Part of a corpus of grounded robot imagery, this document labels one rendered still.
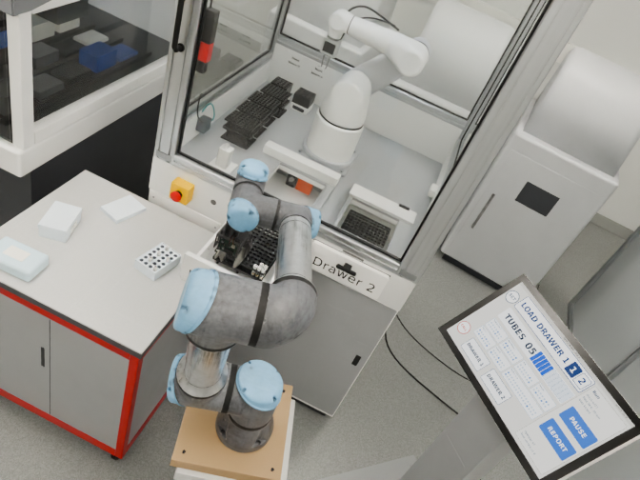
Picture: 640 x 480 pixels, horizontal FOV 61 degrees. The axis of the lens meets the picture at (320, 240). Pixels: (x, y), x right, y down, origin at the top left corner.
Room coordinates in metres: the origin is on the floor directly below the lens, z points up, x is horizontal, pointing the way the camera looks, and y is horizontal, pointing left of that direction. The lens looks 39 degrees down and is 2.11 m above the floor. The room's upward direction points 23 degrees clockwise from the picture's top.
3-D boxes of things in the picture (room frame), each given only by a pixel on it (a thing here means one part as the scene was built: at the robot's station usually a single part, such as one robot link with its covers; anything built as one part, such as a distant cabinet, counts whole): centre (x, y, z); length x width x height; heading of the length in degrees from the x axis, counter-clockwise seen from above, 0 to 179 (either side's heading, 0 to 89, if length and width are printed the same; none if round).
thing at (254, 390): (0.78, 0.00, 0.97); 0.13 x 0.12 x 0.14; 103
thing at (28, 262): (1.01, 0.80, 0.78); 0.15 x 0.10 x 0.04; 88
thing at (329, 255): (1.45, -0.13, 0.87); 0.29 x 0.02 x 0.11; 85
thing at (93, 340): (1.21, 0.62, 0.38); 0.62 x 0.58 x 0.76; 85
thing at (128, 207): (1.40, 0.68, 0.77); 0.13 x 0.09 x 0.02; 158
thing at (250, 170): (1.11, 0.22, 1.30); 0.09 x 0.08 x 0.11; 13
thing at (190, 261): (1.16, 0.22, 0.87); 0.29 x 0.02 x 0.11; 85
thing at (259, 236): (1.36, 0.20, 0.87); 0.22 x 0.18 x 0.06; 175
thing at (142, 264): (1.23, 0.46, 0.78); 0.12 x 0.08 x 0.04; 164
